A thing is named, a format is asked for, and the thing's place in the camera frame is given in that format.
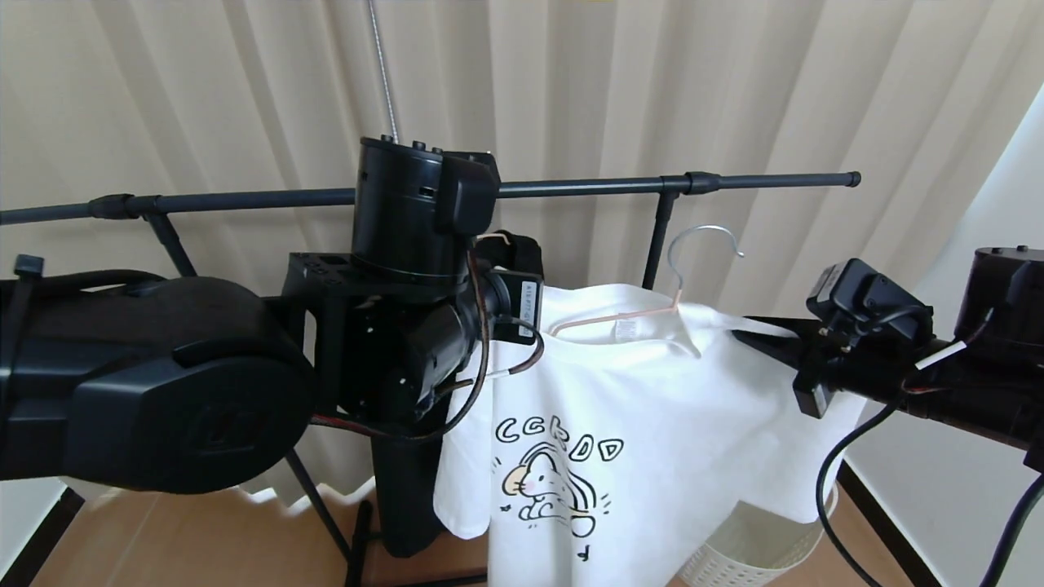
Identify beige curtain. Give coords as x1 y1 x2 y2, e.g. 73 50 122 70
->
0 0 1044 506

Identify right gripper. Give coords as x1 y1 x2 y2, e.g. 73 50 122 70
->
792 346 908 420

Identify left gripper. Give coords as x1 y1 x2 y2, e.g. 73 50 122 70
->
400 267 545 413

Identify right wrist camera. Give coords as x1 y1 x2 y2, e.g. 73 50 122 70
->
806 258 936 364

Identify white printed t-shirt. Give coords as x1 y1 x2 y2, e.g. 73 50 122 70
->
432 283 868 587

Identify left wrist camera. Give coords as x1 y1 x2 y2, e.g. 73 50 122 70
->
443 151 502 239

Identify black clothes rack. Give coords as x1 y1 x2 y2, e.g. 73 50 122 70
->
0 170 863 587

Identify black shorts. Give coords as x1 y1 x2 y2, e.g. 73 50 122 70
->
371 231 546 560

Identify white laundry basket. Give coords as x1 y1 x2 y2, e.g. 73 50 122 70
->
677 481 841 587

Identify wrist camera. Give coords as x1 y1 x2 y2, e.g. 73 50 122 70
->
443 151 502 239
806 258 936 364

